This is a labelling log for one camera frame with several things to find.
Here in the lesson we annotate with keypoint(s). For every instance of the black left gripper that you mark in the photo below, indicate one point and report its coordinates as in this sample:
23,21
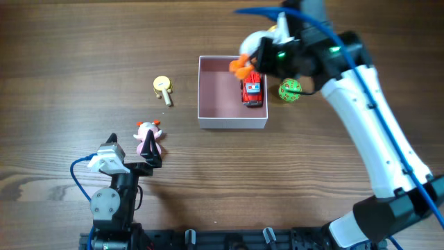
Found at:
135,167

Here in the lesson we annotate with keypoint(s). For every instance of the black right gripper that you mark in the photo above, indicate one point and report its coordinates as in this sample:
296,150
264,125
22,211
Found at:
263,62

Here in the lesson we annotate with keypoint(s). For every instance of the green ball red numbers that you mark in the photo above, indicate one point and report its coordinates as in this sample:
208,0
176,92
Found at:
289,90

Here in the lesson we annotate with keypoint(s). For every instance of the red toy fire truck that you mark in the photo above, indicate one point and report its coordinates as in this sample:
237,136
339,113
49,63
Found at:
252,91

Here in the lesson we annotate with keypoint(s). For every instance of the white duck plush toy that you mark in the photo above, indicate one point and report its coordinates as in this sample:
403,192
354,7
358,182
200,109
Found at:
242,67

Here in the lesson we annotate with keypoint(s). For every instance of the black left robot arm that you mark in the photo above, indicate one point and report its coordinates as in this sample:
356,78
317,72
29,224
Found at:
113,207

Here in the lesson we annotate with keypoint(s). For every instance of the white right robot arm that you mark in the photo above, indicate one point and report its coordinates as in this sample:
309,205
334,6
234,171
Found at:
405,191

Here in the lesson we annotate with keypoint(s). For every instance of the pink pig plush toy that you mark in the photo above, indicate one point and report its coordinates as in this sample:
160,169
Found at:
144,128

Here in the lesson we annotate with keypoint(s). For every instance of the yellow wooden rattle drum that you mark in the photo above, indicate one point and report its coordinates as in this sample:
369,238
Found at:
162,87

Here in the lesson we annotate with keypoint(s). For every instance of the white box pink inside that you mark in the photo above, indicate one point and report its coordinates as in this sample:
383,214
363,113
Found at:
219,98

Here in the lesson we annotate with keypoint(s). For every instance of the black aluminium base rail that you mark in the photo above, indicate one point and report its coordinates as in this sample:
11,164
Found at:
267,238

